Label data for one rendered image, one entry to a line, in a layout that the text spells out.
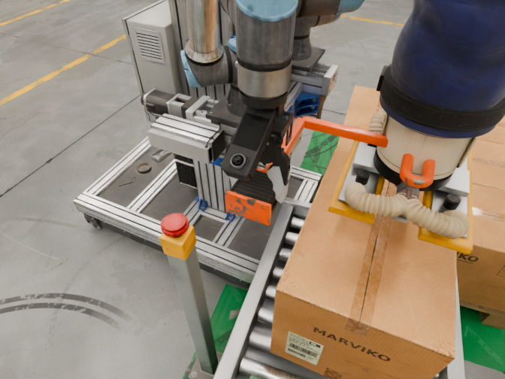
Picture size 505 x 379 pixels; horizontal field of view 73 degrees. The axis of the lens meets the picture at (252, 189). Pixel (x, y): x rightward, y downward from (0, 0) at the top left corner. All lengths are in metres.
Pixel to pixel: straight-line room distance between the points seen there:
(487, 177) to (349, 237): 1.20
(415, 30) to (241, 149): 0.36
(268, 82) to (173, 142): 0.87
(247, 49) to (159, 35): 1.03
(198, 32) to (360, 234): 0.71
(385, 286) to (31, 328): 1.74
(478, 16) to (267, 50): 0.32
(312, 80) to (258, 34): 1.20
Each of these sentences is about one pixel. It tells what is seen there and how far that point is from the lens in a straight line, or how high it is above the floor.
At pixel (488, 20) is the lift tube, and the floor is 1.53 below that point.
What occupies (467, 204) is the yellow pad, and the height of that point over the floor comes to 1.15.
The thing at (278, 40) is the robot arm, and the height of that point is 1.54.
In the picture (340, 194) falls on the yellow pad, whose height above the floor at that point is 1.15.
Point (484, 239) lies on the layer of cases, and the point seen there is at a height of 0.54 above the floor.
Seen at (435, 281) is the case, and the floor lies 0.95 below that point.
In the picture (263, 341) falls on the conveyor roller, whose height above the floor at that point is 0.55.
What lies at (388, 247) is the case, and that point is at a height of 0.95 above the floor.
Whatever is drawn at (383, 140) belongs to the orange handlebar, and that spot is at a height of 1.26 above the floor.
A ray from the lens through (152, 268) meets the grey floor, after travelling 2.09.
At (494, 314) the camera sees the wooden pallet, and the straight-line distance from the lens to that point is 2.11.
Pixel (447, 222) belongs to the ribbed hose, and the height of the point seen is 1.21.
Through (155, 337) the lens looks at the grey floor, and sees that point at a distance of 1.90.
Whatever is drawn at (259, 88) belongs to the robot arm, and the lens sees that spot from 0.48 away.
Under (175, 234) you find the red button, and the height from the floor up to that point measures 1.03.
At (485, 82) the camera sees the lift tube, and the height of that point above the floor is 1.44.
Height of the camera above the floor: 1.70
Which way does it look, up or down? 45 degrees down
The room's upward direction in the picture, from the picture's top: straight up
